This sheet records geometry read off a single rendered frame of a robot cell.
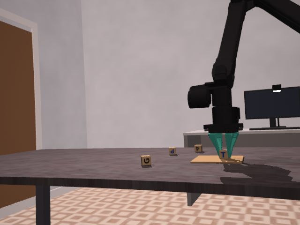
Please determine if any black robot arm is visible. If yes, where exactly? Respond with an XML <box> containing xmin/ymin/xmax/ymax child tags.
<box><xmin>187</xmin><ymin>0</ymin><xmax>300</xmax><ymax>109</ymax></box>

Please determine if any tan flat mat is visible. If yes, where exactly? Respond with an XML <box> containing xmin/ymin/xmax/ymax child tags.
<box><xmin>190</xmin><ymin>156</ymin><xmax>244</xmax><ymax>164</ymax></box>

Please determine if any tan letter block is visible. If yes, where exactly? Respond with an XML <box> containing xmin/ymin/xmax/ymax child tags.
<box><xmin>219</xmin><ymin>150</ymin><xmax>229</xmax><ymax>159</ymax></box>
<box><xmin>141</xmin><ymin>155</ymin><xmax>151</xmax><ymax>165</ymax></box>
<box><xmin>195</xmin><ymin>145</ymin><xmax>203</xmax><ymax>152</ymax></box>
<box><xmin>169</xmin><ymin>147</ymin><xmax>176</xmax><ymax>155</ymax></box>

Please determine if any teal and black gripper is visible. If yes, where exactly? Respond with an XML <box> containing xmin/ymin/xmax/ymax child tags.
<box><xmin>203</xmin><ymin>105</ymin><xmax>243</xmax><ymax>158</ymax></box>

